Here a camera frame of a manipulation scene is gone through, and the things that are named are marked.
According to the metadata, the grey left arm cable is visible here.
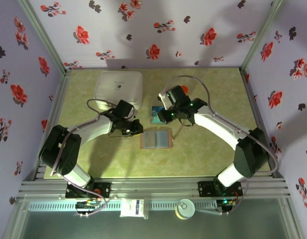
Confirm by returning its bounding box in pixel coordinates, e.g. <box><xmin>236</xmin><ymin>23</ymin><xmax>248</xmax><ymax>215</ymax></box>
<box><xmin>50</xmin><ymin>99</ymin><xmax>118</xmax><ymax>215</ymax></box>

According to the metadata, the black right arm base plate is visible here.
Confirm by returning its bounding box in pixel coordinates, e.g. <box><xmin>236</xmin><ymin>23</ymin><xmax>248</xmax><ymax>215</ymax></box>
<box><xmin>197</xmin><ymin>180</ymin><xmax>243</xmax><ymax>199</ymax></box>

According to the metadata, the grey right arm cable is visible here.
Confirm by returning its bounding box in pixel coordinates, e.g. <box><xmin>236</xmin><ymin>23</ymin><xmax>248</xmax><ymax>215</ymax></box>
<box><xmin>165</xmin><ymin>75</ymin><xmax>279</xmax><ymax>215</ymax></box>

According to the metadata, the aluminium corner post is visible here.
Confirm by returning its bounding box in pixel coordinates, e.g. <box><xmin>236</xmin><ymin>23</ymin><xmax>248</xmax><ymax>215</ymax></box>
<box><xmin>240</xmin><ymin>0</ymin><xmax>285</xmax><ymax>73</ymax></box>
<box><xmin>17</xmin><ymin>0</ymin><xmax>69</xmax><ymax>73</ymax></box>

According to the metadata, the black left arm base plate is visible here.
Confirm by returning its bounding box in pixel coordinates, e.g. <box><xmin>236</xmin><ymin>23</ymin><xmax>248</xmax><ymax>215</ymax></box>
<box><xmin>65</xmin><ymin>181</ymin><xmax>112</xmax><ymax>199</ymax></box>

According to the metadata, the aluminium side frame rail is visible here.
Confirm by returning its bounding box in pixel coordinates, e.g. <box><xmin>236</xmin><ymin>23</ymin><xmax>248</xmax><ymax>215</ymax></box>
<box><xmin>33</xmin><ymin>69</ymin><xmax>72</xmax><ymax>180</ymax></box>
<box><xmin>239</xmin><ymin>67</ymin><xmax>285</xmax><ymax>179</ymax></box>

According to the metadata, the white medicine case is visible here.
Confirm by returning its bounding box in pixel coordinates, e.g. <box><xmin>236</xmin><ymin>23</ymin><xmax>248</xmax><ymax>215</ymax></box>
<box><xmin>93</xmin><ymin>71</ymin><xmax>144</xmax><ymax>111</ymax></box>

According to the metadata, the grey slotted cable duct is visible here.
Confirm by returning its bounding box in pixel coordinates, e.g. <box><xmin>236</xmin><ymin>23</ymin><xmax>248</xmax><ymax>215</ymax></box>
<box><xmin>28</xmin><ymin>200</ymin><xmax>219</xmax><ymax>212</ymax></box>

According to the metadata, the blue picture credit card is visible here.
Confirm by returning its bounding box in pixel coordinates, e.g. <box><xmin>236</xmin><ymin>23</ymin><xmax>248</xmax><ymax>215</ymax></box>
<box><xmin>151</xmin><ymin>106</ymin><xmax>165</xmax><ymax>124</ymax></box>

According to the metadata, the white paper packet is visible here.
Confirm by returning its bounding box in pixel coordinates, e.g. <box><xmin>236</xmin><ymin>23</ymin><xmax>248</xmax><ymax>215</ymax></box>
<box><xmin>119</xmin><ymin>198</ymin><xmax>145</xmax><ymax>218</ymax></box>

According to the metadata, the aluminium front frame rail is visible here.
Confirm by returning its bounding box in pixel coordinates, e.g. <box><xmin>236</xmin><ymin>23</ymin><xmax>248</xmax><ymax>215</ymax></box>
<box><xmin>16</xmin><ymin>177</ymin><xmax>292</xmax><ymax>200</ymax></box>

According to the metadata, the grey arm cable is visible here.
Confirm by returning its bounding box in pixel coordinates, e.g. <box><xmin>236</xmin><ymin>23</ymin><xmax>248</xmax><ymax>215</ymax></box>
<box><xmin>165</xmin><ymin>75</ymin><xmax>279</xmax><ymax>215</ymax></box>
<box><xmin>50</xmin><ymin>99</ymin><xmax>118</xmax><ymax>215</ymax></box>

